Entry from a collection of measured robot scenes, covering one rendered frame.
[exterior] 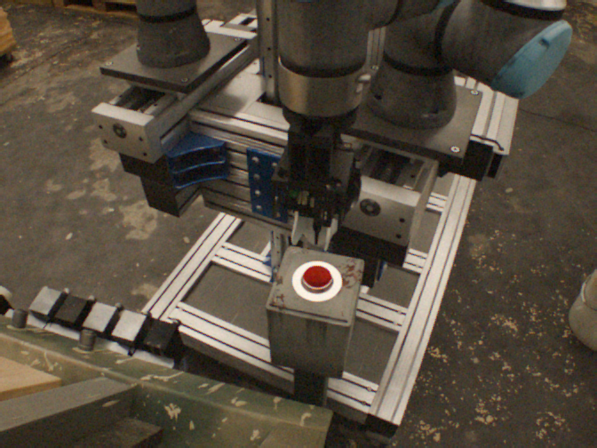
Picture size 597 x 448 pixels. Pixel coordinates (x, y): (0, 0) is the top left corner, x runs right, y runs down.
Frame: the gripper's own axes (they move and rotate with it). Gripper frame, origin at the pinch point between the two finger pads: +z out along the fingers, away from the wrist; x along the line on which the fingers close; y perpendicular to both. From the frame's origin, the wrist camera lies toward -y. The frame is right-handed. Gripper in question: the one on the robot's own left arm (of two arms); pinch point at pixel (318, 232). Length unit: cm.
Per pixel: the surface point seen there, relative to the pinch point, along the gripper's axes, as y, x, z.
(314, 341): 5.8, 1.3, 16.7
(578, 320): -69, 87, 96
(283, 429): 21.8, 1.4, 9.6
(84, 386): 24.0, -22.5, 8.1
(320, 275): -0.1, 0.6, 8.7
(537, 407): -34, 71, 103
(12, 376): 25.5, -33.5, 9.6
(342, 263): -4.1, 3.0, 10.2
